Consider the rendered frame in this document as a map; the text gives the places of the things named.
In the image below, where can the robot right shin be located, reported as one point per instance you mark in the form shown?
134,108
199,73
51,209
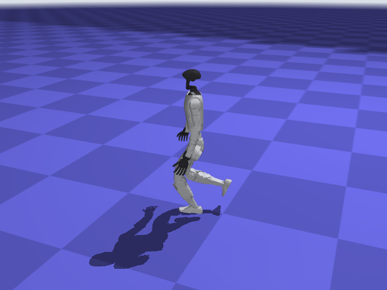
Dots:
205,178

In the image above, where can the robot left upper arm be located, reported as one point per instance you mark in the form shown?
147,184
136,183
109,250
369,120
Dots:
195,113

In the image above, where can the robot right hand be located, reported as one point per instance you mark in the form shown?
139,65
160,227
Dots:
183,133

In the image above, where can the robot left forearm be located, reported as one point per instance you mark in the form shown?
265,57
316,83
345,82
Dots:
192,142

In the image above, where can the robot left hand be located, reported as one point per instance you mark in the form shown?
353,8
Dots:
183,163

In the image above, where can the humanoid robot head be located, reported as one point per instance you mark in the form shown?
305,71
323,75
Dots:
192,75

